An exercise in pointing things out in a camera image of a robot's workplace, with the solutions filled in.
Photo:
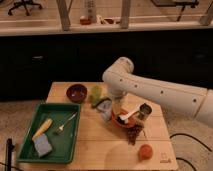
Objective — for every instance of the black office chair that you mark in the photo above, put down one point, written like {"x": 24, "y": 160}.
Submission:
{"x": 24, "y": 3}

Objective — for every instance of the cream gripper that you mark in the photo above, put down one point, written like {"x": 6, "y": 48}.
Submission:
{"x": 117, "y": 103}

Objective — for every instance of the white spoon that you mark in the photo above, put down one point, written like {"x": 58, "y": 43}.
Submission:
{"x": 129, "y": 114}

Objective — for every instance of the dark red bowl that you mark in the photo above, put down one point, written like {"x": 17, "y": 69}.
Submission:
{"x": 76, "y": 93}

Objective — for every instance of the metal cup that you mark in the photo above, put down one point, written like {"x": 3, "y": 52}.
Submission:
{"x": 144, "y": 111}

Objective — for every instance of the green plastic tray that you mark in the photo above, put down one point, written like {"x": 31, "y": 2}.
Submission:
{"x": 63, "y": 144}

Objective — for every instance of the red tomato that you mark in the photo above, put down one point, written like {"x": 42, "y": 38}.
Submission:
{"x": 145, "y": 152}

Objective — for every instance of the wooden shelf frame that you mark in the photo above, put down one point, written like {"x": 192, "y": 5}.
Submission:
{"x": 62, "y": 16}

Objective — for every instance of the blue sponge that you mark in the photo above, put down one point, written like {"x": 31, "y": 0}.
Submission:
{"x": 42, "y": 145}

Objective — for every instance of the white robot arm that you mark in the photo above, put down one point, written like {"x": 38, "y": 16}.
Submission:
{"x": 192, "y": 100}

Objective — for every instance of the brown dried bunch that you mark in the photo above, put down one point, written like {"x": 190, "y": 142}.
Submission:
{"x": 133, "y": 132}

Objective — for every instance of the orange bowl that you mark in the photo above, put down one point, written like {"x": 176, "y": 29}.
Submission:
{"x": 131, "y": 121}

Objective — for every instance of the red object on shelf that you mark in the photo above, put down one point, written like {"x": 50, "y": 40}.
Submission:
{"x": 84, "y": 21}

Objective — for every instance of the black post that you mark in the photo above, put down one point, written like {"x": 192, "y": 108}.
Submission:
{"x": 8, "y": 158}

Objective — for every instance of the silver fork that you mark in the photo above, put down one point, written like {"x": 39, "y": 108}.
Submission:
{"x": 61, "y": 128}

